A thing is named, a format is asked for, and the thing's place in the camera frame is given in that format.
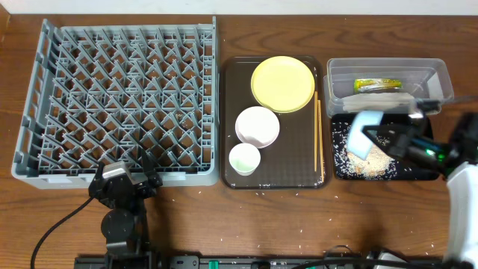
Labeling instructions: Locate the light blue bowl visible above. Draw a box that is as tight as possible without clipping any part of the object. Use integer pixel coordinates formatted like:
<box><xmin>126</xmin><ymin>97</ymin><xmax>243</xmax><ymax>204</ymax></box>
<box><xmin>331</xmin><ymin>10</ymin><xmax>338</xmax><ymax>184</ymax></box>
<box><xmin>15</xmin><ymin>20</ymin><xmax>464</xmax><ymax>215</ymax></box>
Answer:
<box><xmin>347</xmin><ymin>111</ymin><xmax>384</xmax><ymax>160</ymax></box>

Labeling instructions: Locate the small white cup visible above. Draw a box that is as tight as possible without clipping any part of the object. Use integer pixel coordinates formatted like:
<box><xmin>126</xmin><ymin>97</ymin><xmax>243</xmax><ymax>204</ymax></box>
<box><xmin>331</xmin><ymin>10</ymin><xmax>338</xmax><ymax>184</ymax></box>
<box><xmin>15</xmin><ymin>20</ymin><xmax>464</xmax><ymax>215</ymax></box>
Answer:
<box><xmin>229</xmin><ymin>143</ymin><xmax>261</xmax><ymax>176</ymax></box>

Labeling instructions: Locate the white pink shallow bowl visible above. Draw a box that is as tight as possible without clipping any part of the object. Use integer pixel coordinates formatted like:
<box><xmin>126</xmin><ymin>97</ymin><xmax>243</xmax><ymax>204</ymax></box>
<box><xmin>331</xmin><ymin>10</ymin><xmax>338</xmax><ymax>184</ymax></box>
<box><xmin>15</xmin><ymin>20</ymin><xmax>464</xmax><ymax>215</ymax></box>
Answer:
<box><xmin>235</xmin><ymin>106</ymin><xmax>280</xmax><ymax>149</ymax></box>

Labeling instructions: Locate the yellow round plate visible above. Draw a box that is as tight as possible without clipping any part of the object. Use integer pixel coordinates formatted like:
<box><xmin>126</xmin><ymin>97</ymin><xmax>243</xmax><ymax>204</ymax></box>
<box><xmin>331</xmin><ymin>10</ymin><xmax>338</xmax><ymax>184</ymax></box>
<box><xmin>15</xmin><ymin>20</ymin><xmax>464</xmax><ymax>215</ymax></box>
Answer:
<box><xmin>250</xmin><ymin>56</ymin><xmax>315</xmax><ymax>113</ymax></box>

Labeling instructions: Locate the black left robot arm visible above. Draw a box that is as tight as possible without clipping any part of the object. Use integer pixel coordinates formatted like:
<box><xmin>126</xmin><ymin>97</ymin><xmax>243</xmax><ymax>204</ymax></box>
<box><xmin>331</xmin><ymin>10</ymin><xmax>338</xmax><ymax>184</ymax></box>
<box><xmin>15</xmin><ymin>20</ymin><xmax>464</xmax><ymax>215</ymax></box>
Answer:
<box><xmin>88</xmin><ymin>149</ymin><xmax>163</xmax><ymax>268</ymax></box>

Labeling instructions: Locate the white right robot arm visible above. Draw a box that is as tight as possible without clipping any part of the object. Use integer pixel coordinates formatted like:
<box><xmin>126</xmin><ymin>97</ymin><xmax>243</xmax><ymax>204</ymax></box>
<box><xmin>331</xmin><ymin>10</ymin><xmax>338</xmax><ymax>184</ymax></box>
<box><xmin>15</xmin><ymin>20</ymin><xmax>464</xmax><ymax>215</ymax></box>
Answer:
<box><xmin>353</xmin><ymin>111</ymin><xmax>477</xmax><ymax>268</ymax></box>

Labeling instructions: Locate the clear plastic waste bin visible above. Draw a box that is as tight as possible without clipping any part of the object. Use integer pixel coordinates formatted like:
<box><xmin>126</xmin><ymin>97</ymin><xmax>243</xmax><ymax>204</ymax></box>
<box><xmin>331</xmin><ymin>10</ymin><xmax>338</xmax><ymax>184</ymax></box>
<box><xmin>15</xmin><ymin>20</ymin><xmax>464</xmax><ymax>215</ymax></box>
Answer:
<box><xmin>323</xmin><ymin>58</ymin><xmax>454</xmax><ymax>117</ymax></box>

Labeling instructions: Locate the pile of rice scraps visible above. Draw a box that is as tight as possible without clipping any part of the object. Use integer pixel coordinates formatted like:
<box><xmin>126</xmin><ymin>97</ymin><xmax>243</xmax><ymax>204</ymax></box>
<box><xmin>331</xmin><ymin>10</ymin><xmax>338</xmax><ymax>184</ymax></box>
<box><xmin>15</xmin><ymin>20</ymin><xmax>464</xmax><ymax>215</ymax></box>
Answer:
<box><xmin>332</xmin><ymin>121</ymin><xmax>414</xmax><ymax>179</ymax></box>

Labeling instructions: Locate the white crumpled napkin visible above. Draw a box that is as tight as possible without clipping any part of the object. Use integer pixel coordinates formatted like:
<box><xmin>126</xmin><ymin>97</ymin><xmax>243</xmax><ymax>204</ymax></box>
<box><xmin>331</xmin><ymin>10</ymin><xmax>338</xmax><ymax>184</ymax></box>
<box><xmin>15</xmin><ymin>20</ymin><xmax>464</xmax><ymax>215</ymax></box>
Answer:
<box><xmin>342</xmin><ymin>93</ymin><xmax>415</xmax><ymax>112</ymax></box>

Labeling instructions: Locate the green yellow snack wrapper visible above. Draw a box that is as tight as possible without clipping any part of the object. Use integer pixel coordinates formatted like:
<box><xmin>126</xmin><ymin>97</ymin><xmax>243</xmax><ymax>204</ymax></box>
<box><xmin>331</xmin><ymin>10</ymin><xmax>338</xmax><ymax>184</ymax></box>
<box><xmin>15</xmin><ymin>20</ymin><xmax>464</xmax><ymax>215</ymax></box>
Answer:
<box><xmin>353</xmin><ymin>78</ymin><xmax>403</xmax><ymax>93</ymax></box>

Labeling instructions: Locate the wooden chopstick right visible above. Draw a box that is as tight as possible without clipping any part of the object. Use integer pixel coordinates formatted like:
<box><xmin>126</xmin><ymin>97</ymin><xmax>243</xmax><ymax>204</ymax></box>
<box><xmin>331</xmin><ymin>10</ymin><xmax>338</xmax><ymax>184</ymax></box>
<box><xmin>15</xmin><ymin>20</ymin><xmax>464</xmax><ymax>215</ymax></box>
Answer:
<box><xmin>317</xmin><ymin>100</ymin><xmax>325</xmax><ymax>183</ymax></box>

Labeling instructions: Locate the wooden chopstick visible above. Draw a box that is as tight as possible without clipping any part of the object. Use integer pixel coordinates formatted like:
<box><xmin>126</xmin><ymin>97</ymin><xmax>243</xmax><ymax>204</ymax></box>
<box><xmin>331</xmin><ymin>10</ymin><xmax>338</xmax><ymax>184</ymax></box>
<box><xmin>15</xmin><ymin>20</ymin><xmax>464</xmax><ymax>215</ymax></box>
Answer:
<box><xmin>317</xmin><ymin>100</ymin><xmax>325</xmax><ymax>183</ymax></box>
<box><xmin>313</xmin><ymin>91</ymin><xmax>318</xmax><ymax>172</ymax></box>

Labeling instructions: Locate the grey plastic dish rack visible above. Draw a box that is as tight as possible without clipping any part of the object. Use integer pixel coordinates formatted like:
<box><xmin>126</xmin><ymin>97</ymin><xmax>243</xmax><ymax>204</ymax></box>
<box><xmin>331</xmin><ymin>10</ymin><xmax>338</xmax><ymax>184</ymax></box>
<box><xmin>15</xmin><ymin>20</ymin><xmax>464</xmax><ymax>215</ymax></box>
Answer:
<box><xmin>11</xmin><ymin>21</ymin><xmax>220</xmax><ymax>189</ymax></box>

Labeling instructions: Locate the wooden chopstick left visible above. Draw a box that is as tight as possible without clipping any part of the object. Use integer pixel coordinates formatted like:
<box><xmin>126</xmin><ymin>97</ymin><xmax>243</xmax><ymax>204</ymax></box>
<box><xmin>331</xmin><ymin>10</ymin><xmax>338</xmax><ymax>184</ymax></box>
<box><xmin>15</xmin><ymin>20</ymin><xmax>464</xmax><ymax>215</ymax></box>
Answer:
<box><xmin>313</xmin><ymin>91</ymin><xmax>318</xmax><ymax>172</ymax></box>

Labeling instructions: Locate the brown serving tray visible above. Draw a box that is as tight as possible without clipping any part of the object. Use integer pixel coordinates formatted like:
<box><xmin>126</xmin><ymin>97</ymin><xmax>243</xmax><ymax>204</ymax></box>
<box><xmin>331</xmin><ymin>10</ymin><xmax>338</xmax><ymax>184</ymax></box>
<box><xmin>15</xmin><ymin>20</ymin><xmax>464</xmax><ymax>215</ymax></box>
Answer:
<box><xmin>220</xmin><ymin>56</ymin><xmax>331</xmax><ymax>190</ymax></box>

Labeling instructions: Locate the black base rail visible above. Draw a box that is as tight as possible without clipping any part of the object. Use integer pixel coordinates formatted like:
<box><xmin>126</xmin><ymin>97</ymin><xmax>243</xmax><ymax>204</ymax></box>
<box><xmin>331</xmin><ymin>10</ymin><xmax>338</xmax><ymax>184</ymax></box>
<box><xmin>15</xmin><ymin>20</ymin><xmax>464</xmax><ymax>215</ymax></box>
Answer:
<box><xmin>73</xmin><ymin>253</ymin><xmax>449</xmax><ymax>269</ymax></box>

